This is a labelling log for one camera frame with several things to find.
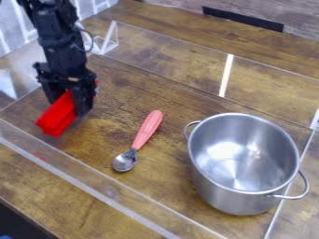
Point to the white tape strip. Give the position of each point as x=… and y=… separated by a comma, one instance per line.
x=226, y=75

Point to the clear acrylic front barrier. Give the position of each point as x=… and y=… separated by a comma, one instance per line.
x=157, y=216

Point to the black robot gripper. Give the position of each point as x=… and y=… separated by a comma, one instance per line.
x=65, y=73

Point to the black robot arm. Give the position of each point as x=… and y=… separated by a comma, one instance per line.
x=54, y=19

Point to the red plastic block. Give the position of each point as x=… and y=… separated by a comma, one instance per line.
x=59, y=115

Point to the silver metal pot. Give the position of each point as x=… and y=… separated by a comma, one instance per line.
x=245, y=161

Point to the spoon with pink handle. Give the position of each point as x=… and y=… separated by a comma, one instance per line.
x=126, y=161

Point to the black strip on wall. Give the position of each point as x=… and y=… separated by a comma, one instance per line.
x=228, y=15

